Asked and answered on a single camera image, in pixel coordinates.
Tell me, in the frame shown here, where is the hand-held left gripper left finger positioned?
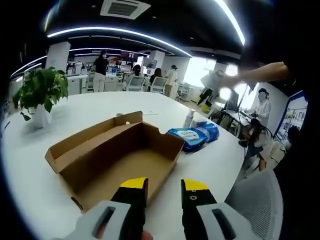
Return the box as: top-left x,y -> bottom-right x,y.
56,176 -> 149,240

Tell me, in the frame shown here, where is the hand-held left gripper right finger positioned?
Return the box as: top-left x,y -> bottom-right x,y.
180,177 -> 254,240

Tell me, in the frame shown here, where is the blue plastic soft bag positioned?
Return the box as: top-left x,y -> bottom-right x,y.
197,122 -> 220,143

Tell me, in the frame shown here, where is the brown cardboard shoe box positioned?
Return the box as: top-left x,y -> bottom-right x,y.
44,111 -> 185,213

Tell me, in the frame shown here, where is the blue wet wipes soft pack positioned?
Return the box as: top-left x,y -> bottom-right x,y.
167,127 -> 211,152

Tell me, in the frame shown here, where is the white pump bottle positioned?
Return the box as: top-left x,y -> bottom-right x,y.
183,109 -> 196,129

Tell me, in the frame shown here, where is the white office chair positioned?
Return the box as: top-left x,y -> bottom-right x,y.
124,75 -> 146,92
150,76 -> 168,95

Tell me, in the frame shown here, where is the table socket strip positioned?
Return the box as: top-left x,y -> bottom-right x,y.
116,111 -> 160,117

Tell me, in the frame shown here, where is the curved ceiling light strip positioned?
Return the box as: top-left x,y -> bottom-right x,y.
214,0 -> 246,47
46,26 -> 193,58

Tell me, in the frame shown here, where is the grey mesh office chair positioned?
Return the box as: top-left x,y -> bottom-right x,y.
224,167 -> 285,240

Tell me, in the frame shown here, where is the ceiling air vent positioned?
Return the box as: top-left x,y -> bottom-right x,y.
99,0 -> 152,20

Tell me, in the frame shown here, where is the white plant pot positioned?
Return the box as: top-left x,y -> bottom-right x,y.
31,104 -> 52,130

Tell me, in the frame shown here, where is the green leafy plant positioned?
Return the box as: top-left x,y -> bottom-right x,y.
12,66 -> 70,122

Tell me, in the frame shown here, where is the black metal-frame desk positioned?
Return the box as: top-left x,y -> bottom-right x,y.
219,99 -> 251,136

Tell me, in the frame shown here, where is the blue-framed wall poster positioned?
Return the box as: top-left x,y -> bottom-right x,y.
274,90 -> 310,143

